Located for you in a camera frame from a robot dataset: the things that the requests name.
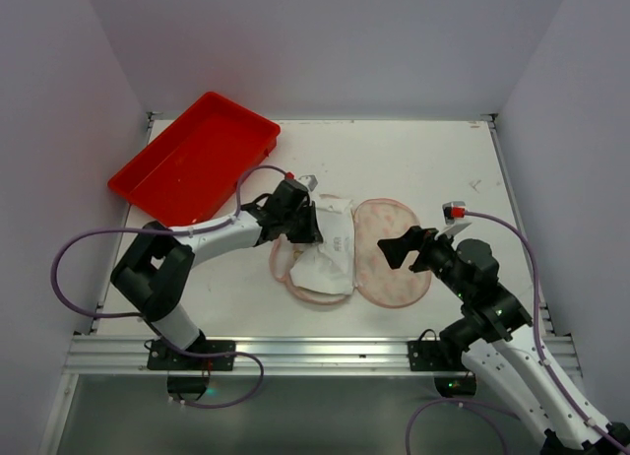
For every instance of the floral mesh laundry bag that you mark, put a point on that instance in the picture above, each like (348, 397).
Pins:
(374, 219)

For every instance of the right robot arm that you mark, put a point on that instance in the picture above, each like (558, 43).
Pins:
(497, 341)

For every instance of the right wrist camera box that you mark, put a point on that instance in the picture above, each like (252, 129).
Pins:
(454, 214)

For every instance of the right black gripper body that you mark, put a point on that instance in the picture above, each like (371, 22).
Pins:
(423, 251)

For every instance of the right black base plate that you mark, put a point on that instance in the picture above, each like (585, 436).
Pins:
(432, 355)

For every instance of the red plastic tray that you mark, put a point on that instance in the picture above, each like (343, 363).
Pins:
(189, 170)

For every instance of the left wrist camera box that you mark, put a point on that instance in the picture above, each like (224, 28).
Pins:
(309, 181)

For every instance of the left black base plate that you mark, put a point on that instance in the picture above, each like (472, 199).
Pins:
(161, 357)

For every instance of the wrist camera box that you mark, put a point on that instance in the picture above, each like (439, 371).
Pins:
(454, 214)
(309, 181)

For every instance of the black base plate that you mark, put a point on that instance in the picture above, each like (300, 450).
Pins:
(432, 355)
(161, 357)

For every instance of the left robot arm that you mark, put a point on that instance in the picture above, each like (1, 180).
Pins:
(153, 271)

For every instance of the aluminium front rail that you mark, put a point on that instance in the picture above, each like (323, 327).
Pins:
(129, 355)

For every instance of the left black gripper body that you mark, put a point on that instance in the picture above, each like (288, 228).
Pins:
(305, 224)

